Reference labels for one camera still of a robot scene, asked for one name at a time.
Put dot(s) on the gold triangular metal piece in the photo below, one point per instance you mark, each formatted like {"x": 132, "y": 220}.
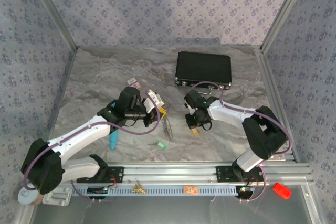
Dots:
{"x": 138, "y": 189}

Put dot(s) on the left green controller board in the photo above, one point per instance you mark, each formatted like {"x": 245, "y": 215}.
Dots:
{"x": 98, "y": 190}

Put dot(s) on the silver metal bracket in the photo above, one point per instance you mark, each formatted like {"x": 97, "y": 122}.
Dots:
{"x": 57, "y": 197}

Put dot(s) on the red plastic block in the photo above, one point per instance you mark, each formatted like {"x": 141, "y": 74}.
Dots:
{"x": 281, "y": 190}

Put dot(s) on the black hard case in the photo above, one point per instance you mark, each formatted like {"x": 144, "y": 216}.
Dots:
{"x": 203, "y": 68}

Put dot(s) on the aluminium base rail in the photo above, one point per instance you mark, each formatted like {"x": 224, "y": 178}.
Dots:
{"x": 170, "y": 172}

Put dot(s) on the metal keyring with keys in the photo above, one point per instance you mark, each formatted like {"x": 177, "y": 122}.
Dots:
{"x": 168, "y": 129}

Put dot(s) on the teal plastic tool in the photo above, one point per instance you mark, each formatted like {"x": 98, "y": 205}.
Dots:
{"x": 114, "y": 140}

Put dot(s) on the green controller board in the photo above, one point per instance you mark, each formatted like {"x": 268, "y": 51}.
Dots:
{"x": 98, "y": 190}
{"x": 246, "y": 189}

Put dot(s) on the right green controller board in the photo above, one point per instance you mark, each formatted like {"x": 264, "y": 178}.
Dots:
{"x": 246, "y": 189}

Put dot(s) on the orange label on rail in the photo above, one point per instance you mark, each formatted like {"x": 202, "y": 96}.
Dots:
{"x": 190, "y": 190}

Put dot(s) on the aluminium table side rail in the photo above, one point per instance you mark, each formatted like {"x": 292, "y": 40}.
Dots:
{"x": 68, "y": 69}
{"x": 272, "y": 90}

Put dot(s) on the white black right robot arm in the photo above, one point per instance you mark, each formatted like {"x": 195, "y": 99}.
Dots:
{"x": 262, "y": 132}

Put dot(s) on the small red white card box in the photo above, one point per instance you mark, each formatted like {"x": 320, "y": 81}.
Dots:
{"x": 133, "y": 81}

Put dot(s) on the green key tag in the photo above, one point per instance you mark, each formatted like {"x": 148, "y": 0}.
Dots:
{"x": 161, "y": 145}

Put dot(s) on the aluminium frame post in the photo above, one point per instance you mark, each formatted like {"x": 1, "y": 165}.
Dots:
{"x": 53, "y": 11}
{"x": 284, "y": 11}

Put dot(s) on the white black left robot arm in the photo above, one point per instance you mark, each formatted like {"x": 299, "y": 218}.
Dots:
{"x": 78, "y": 137}

